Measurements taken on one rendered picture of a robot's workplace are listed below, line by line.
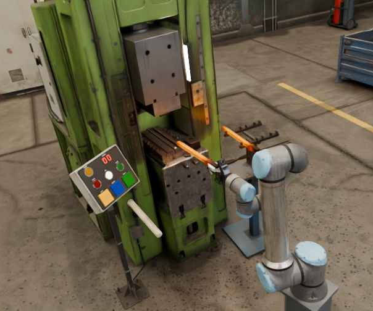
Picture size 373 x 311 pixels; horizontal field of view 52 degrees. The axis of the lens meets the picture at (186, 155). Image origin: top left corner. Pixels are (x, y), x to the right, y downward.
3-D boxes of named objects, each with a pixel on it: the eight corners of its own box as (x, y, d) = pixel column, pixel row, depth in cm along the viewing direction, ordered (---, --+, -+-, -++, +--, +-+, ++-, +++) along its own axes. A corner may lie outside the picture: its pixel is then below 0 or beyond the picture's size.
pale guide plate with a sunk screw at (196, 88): (204, 103, 279) (202, 81, 270) (194, 107, 275) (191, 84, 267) (202, 102, 280) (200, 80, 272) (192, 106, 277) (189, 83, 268)
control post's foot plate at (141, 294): (152, 295, 282) (150, 287, 277) (125, 311, 273) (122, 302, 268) (139, 277, 298) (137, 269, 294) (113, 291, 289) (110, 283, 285)
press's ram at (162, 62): (196, 89, 256) (189, 27, 235) (145, 105, 240) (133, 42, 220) (165, 75, 288) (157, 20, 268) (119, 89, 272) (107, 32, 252)
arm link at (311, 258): (331, 280, 190) (334, 255, 182) (301, 291, 187) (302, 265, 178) (314, 259, 203) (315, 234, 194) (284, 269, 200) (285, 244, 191)
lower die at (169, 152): (187, 153, 273) (186, 143, 268) (162, 163, 265) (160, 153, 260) (159, 134, 305) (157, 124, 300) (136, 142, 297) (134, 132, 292)
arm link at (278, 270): (302, 290, 186) (296, 150, 156) (269, 302, 182) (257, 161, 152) (286, 271, 199) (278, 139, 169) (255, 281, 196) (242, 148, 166)
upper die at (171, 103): (181, 108, 255) (179, 94, 250) (154, 117, 247) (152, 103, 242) (152, 92, 287) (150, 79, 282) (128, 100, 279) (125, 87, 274)
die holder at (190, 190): (213, 199, 296) (208, 149, 274) (171, 219, 281) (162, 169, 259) (176, 170, 339) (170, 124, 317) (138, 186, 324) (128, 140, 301)
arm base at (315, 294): (335, 286, 199) (336, 273, 194) (314, 309, 189) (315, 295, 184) (303, 268, 212) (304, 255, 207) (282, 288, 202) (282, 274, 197)
